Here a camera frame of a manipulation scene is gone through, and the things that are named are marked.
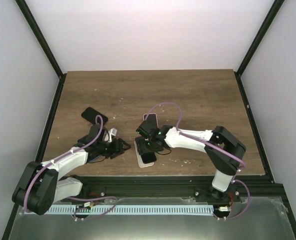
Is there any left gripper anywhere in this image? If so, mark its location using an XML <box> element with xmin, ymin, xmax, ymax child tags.
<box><xmin>97</xmin><ymin>138</ymin><xmax>131</xmax><ymax>160</ymax></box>

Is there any white phone case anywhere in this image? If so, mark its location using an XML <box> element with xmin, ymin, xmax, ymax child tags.
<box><xmin>134</xmin><ymin>142</ymin><xmax>154</xmax><ymax>168</ymax></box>

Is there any pink-edged black phone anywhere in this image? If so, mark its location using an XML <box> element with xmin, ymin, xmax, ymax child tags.
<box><xmin>147</xmin><ymin>113</ymin><xmax>158</xmax><ymax>127</ymax></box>

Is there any pink phone case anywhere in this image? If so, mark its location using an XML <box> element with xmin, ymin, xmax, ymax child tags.
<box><xmin>143</xmin><ymin>113</ymin><xmax>158</xmax><ymax>127</ymax></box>

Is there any blue-edged black phone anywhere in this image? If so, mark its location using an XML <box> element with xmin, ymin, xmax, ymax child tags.
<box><xmin>88</xmin><ymin>155</ymin><xmax>102</xmax><ymax>163</ymax></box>

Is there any black phone case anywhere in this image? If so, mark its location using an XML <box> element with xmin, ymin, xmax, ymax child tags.
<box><xmin>81</xmin><ymin>107</ymin><xmax>108</xmax><ymax>125</ymax></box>

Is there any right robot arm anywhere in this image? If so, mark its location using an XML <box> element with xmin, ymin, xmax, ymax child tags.
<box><xmin>135</xmin><ymin>120</ymin><xmax>246</xmax><ymax>202</ymax></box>

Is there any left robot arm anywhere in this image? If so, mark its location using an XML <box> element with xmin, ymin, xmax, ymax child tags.
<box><xmin>12</xmin><ymin>124</ymin><xmax>131</xmax><ymax>215</ymax></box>

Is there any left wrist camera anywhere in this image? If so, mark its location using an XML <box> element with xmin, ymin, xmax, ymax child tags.
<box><xmin>104</xmin><ymin>128</ymin><xmax>117</xmax><ymax>143</ymax></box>

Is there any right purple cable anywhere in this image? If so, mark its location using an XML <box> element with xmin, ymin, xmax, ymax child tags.
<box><xmin>143</xmin><ymin>102</ymin><xmax>251</xmax><ymax>221</ymax></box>

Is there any purple cable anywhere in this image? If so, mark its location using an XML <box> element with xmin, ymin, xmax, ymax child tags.
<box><xmin>143</xmin><ymin>102</ymin><xmax>251</xmax><ymax>221</ymax></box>
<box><xmin>23</xmin><ymin>114</ymin><xmax>118</xmax><ymax>221</ymax></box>

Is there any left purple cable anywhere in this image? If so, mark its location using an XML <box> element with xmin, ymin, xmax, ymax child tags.
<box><xmin>23</xmin><ymin>114</ymin><xmax>118</xmax><ymax>221</ymax></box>

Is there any black aluminium frame rail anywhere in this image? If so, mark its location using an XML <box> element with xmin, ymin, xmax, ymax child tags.
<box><xmin>20</xmin><ymin>174</ymin><xmax>283</xmax><ymax>203</ymax></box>

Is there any light blue slotted cable duct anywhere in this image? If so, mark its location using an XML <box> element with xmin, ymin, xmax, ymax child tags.
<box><xmin>46</xmin><ymin>204</ymin><xmax>214</xmax><ymax>216</ymax></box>

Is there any left black frame post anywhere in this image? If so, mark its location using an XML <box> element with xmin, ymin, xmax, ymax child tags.
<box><xmin>15</xmin><ymin>0</ymin><xmax>64</xmax><ymax>78</ymax></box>

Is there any black frame post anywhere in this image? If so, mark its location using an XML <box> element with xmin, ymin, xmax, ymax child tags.
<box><xmin>15</xmin><ymin>0</ymin><xmax>64</xmax><ymax>78</ymax></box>
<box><xmin>236</xmin><ymin>0</ymin><xmax>284</xmax><ymax>76</ymax></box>

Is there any right black frame post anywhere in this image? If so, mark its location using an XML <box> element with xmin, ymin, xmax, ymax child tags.
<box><xmin>236</xmin><ymin>0</ymin><xmax>284</xmax><ymax>76</ymax></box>

